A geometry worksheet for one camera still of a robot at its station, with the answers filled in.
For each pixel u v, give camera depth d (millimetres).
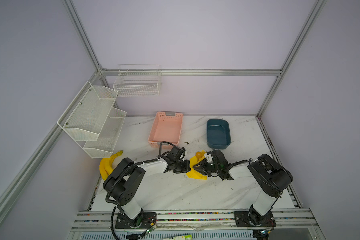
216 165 749
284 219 760
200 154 980
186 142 1045
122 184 454
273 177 486
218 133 1073
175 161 753
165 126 1149
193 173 889
